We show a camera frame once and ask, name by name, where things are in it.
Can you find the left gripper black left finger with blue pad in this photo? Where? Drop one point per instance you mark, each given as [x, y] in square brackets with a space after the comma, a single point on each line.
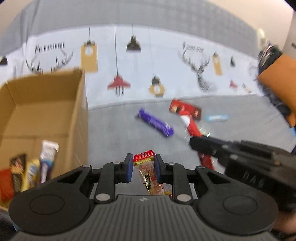
[65, 202]

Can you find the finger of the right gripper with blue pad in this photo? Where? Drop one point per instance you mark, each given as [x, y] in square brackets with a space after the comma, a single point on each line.
[209, 146]

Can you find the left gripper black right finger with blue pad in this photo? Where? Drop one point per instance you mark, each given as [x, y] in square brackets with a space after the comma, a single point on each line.
[223, 203]

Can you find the red chocolate bar wrapper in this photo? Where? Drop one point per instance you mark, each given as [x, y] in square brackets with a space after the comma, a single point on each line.
[194, 132]

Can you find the purple candy bar wrapper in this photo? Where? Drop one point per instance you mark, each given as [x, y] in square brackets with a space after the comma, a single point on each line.
[164, 128]

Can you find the black snack packet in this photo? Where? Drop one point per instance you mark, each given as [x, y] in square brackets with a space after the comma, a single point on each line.
[17, 168]

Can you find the red clear snack stick packet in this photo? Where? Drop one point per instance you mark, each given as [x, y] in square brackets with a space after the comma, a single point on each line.
[144, 163]

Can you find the brown cardboard box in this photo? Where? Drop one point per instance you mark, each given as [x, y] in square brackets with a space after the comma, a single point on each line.
[51, 107]

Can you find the yellow snack bar wrapper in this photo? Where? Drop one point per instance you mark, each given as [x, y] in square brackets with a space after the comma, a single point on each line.
[31, 174]

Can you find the person's right hand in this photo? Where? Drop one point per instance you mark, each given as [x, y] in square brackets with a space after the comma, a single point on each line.
[286, 223]

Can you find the small light blue packet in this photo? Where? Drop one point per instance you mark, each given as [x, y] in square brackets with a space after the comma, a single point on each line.
[217, 118]

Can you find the dark red snack packet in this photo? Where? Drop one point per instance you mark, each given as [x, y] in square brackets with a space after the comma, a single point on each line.
[178, 105]

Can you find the orange cushion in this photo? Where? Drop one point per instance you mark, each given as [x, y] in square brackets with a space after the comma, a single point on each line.
[280, 78]

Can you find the grey deer-print sofa cover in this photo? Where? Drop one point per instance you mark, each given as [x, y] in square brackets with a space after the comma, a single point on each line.
[148, 53]

